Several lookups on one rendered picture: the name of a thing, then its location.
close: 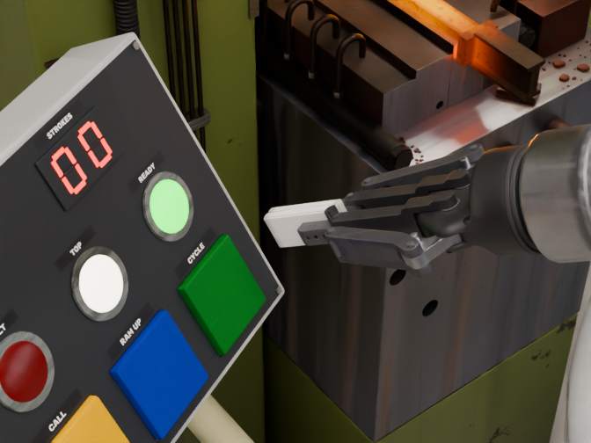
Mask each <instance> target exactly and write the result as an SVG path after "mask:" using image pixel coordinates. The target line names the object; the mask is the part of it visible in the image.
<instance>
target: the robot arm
mask: <svg viewBox="0 0 591 443"><path fill-rule="evenodd" d="M458 169H459V170H458ZM361 186H362V188H363V189H361V190H360V191H358V192H351V193H349V194H348V195H347V196H346V197H345V198H344V199H338V200H325V201H319V202H312V203H305V204H298V205H291V206H284V207H272V208H271V209H270V210H269V211H268V214H266V215H265V217H264V221H265V223H266V225H267V226H268V228H269V229H270V231H271V233H272V235H273V236H274V239H275V241H276V242H277V244H278V245H279V247H281V248H283V247H292V246H301V245H308V246H311V245H320V244H330V245H331V247H332V250H333V252H334V253H335V255H336V257H337V259H338V261H339V262H342V263H349V264H357V265H371V266H378V267H385V268H393V269H400V270H407V271H408V272H410V273H412V274H413V275H415V276H416V277H418V278H425V277H426V276H428V275H429V274H431V273H432V271H433V267H432V266H431V264H430V263H429V262H430V261H431V260H433V259H434V258H436V257H437V256H439V255H440V254H442V253H443V252H444V251H449V252H458V251H463V250H466V249H468V248H471V247H474V246H479V247H482V248H484V249H486V250H488V251H490V252H492V253H493V254H495V255H498V256H501V257H515V256H527V255H537V254H543V255H544V256H545V257H546V258H548V259H549V260H551V261H554V262H557V263H571V262H583V261H591V124H586V125H580V126H574V127H563V128H557V129H551V130H545V131H543V132H542V133H540V134H537V135H536V136H535V138H534V139H533V140H532V141H531V142H530V143H528V144H522V145H515V146H509V147H503V148H496V149H490V150H488V151H486V152H484V149H483V147H482V145H481V144H474V145H471V146H469V147H468V148H466V149H462V150H460V151H458V152H456V153H455V154H452V155H449V156H444V157H440V158H437V159H434V160H430V161H427V162H424V163H418V164H415V165H412V166H408V167H404V168H402V169H398V170H395V171H389V172H386V173H383V174H379V175H376V176H373V177H369V178H366V179H364V180H363V181H362V182H361ZM380 187H383V188H380ZM565 443H591V295H590V297H589V300H588V303H587V307H586V309H585V312H584V315H583V318H582V321H581V324H580V329H579V333H578V336H577V339H576V343H575V347H574V350H573V357H572V362H571V366H570V371H569V375H568V381H567V388H566V410H565Z"/></svg>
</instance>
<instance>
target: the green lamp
mask: <svg viewBox="0 0 591 443"><path fill-rule="evenodd" d="M150 212H151V214H152V218H153V220H154V222H155V224H156V225H157V226H158V227H159V228H160V229H161V230H162V231H164V232H166V233H176V232H178V231H180V230H181V229H182V228H183V227H184V225H185V224H186V220H187V217H188V200H187V197H186V194H185V192H184V190H183V189H182V187H181V186H180V185H179V184H178V183H176V182H174V181H173V180H170V179H166V180H163V181H160V182H159V183H158V184H157V185H156V186H155V187H154V189H153V191H152V194H151V197H150Z"/></svg>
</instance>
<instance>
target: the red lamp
mask: <svg viewBox="0 0 591 443"><path fill-rule="evenodd" d="M47 372H48V368H47V360H46V357H45V355H44V353H43V351H42V350H41V349H40V348H39V347H38V346H37V345H36V344H34V343H32V342H29V341H18V342H16V343H14V344H12V345H11V346H9V347H8V348H7V349H6V351H5V352H4V354H3V356H2V358H1V360H0V383H1V386H2V389H3V390H4V393H5V394H6V395H7V396H8V397H9V398H10V399H12V400H14V401H16V402H19V403H26V402H30V401H32V400H33V399H35V398H36V397H37V396H38V395H39V394H40V393H41V392H42V390H43V389H44V387H45V385H46V383H47Z"/></svg>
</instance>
